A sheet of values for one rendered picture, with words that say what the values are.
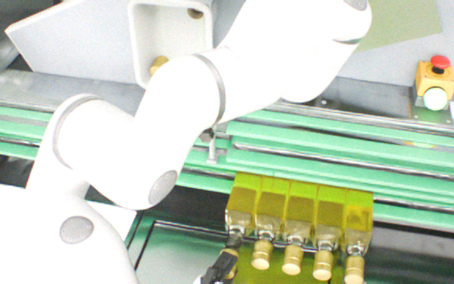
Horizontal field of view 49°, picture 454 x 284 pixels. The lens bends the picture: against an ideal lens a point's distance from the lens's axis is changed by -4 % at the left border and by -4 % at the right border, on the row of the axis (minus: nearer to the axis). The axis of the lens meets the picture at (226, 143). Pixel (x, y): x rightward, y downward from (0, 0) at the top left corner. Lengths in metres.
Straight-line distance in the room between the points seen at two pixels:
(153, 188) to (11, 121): 0.83
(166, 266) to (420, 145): 0.57
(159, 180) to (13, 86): 0.92
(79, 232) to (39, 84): 0.84
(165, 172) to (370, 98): 0.68
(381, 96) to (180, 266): 0.55
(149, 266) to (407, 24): 0.71
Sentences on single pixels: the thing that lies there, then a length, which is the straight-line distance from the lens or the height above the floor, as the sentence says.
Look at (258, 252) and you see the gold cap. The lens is 0.96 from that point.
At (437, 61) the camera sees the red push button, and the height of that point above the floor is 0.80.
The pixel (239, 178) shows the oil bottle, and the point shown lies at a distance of 1.07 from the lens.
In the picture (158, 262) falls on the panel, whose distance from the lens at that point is 1.13.
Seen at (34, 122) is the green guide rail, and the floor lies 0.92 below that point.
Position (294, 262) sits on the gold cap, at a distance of 0.95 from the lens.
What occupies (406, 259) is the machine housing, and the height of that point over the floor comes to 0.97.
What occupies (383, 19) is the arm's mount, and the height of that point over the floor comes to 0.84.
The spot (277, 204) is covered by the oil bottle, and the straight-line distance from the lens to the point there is 1.02.
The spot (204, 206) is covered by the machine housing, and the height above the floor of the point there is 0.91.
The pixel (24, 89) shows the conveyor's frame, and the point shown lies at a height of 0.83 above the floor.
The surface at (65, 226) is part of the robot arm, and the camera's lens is 0.56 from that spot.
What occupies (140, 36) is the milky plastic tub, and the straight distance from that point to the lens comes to 1.12.
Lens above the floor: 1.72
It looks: 47 degrees down
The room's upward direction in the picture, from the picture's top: 162 degrees counter-clockwise
